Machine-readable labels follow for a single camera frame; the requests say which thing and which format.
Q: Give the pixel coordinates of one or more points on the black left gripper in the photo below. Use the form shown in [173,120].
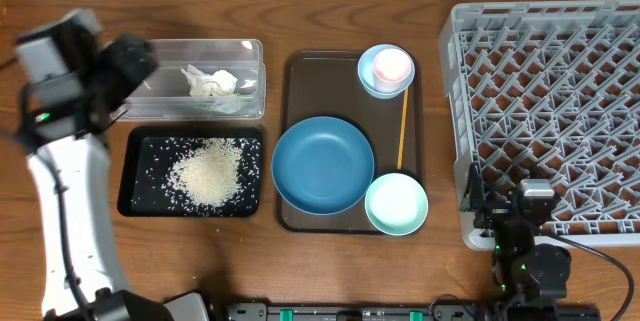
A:
[129,69]

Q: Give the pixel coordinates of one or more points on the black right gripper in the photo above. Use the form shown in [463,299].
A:
[495,208]

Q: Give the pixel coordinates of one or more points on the mint green bowl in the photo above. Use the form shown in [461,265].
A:
[396,204]

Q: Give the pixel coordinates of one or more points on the white napkin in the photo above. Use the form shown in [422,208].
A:
[220,83]

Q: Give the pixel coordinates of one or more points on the yellow green snack wrapper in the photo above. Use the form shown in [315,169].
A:
[229,104]

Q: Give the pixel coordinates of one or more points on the wooden chopstick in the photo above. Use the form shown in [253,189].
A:
[402,130]

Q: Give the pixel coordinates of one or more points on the pile of white rice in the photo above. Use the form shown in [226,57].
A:
[196,176]

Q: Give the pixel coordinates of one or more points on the white pink cup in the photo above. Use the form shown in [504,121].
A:
[391,68]

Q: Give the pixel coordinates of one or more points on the dark blue plate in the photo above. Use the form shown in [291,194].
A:
[322,165]

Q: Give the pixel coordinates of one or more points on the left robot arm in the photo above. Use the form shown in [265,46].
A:
[65,108]

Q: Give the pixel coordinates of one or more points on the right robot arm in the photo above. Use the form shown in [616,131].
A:
[532,276]

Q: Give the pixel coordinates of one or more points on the grey dishwasher rack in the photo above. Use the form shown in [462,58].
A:
[550,90]

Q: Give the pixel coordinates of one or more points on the clear plastic bin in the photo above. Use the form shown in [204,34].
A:
[164,96]

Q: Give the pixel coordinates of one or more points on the black plastic tray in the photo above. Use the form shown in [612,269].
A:
[133,150]

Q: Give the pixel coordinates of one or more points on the light blue small bowl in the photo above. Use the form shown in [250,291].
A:
[366,74]

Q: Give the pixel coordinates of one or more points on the brown serving tray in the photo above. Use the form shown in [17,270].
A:
[326,83]

